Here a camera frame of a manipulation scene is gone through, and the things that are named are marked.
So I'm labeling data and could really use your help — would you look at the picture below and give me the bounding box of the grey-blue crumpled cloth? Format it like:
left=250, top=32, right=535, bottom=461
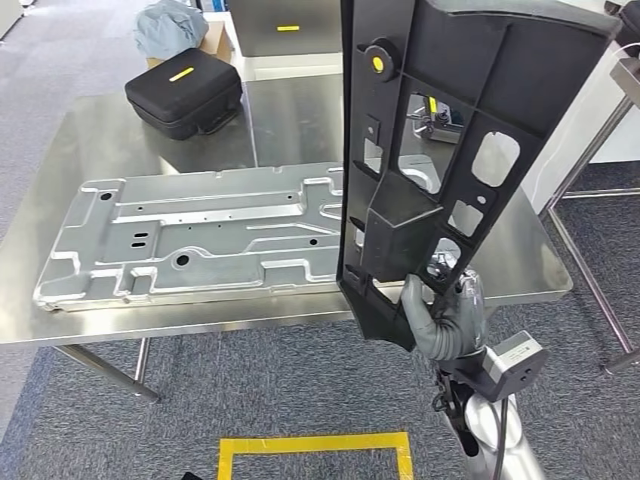
left=132, top=0, right=210, bottom=61

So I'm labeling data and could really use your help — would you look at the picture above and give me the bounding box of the steel side table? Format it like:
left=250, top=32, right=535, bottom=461
left=540, top=56, right=640, bottom=376

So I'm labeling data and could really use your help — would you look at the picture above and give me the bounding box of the black zip carrying case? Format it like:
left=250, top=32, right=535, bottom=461
left=124, top=47, right=245, bottom=142

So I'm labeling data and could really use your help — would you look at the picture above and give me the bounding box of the grey metal cabinet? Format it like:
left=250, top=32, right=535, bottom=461
left=227, top=0, right=346, bottom=82

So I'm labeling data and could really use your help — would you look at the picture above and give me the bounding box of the brown cardboard box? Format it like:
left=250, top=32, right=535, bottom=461
left=146, top=18, right=236, bottom=71

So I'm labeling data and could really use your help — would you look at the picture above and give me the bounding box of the black plastic panel part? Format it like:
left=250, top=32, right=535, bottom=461
left=336, top=0, right=623, bottom=352

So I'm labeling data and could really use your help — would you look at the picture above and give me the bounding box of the yellow floor tape square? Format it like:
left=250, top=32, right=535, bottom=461
left=217, top=431, right=415, bottom=480

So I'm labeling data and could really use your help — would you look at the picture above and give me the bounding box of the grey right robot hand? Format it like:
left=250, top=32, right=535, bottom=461
left=399, top=238, right=488, bottom=362

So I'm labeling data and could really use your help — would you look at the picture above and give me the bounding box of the stamped silver metal plate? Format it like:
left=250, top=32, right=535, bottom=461
left=32, top=155, right=444, bottom=313

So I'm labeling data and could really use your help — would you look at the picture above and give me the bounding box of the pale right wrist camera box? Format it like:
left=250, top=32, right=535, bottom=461
left=482, top=331, right=549, bottom=403

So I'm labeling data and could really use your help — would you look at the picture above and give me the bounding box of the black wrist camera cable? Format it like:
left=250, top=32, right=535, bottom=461
left=492, top=397, right=511, bottom=480

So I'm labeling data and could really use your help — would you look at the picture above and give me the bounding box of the stainless steel workbench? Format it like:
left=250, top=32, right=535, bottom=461
left=0, top=72, right=574, bottom=405

